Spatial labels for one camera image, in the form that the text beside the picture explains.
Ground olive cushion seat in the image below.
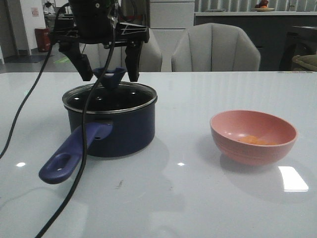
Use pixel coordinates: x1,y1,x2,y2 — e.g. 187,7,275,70
292,55,317,72

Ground pink bowl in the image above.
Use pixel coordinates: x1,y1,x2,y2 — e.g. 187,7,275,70
210,110,298,166

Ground grey chair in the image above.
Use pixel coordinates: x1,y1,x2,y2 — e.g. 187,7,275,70
81,27,163,72
171,23,261,72

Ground fruit plate on counter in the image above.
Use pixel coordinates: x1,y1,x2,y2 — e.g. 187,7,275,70
254,0,275,12

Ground white drawer cabinet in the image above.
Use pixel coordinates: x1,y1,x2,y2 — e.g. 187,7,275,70
150,0,195,72

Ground dark grey counter cabinet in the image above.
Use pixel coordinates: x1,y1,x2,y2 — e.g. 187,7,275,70
194,11,317,71

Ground dark blue saucepan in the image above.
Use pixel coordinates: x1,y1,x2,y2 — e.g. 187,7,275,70
38,82,159,185

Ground glass lid with blue knob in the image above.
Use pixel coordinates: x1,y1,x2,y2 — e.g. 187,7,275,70
62,67,158,115

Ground red trash bin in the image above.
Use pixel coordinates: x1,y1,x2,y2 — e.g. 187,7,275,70
34,28,51,52

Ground right grey chair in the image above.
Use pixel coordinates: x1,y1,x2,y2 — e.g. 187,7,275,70
171,23,261,72

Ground left grey chair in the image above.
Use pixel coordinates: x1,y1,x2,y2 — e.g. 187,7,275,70
81,27,163,72

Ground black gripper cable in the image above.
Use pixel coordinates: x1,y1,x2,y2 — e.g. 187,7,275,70
0,2,117,238

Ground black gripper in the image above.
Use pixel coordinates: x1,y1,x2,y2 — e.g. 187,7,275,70
49,0,150,82

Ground orange ham slices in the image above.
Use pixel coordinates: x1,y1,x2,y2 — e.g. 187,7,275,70
238,135,276,145

